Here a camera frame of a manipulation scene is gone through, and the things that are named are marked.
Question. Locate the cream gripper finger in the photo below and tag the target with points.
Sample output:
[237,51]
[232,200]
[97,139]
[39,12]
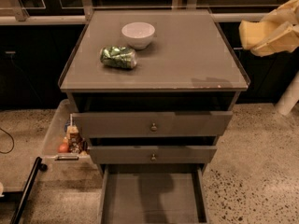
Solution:
[289,11]
[284,38]

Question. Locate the yellow sponge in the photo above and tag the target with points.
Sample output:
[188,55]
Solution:
[252,33]

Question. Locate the grey top drawer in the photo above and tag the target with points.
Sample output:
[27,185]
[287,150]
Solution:
[137,124]

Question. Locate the grey drawer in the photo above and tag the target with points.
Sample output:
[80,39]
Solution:
[142,154]
[137,124]
[153,194]

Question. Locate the grey drawer cabinet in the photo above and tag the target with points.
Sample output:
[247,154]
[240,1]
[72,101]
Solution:
[187,67]

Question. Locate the brass top drawer knob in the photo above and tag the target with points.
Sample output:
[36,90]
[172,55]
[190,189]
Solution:
[153,127]

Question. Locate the grey bottom drawer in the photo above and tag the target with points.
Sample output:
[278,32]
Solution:
[153,194]

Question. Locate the grey middle drawer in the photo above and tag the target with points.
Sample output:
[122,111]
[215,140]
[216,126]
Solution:
[142,154]

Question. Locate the white ceramic bowl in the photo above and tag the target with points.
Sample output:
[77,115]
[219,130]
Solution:
[138,35]

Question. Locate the crushed green soda can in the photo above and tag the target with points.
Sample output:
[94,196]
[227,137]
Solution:
[118,57]

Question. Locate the clear plastic storage bin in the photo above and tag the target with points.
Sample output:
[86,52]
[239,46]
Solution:
[55,136]

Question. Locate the brown snack carton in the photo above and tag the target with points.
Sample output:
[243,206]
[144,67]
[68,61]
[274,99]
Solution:
[74,139]

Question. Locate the red round fruit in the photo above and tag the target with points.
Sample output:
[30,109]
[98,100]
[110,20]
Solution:
[63,148]

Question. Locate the black metal bar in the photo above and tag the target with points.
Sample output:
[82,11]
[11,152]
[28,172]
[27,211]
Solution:
[38,166]

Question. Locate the white cylindrical post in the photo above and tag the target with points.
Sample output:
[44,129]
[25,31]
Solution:
[289,98]

